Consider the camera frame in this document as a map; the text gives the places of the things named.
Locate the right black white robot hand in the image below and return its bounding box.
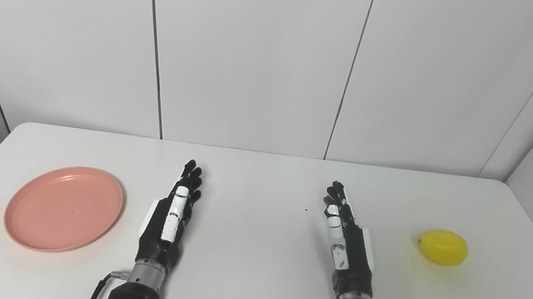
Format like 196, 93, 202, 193
313, 179, 386, 299

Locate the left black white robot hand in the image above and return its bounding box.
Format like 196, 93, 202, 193
134, 154, 206, 273

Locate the yellow lemon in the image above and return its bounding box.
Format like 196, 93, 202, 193
415, 227, 471, 269

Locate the pink round plate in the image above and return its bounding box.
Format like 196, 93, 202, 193
0, 158, 128, 260

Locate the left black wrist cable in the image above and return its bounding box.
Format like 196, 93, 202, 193
87, 268, 131, 299

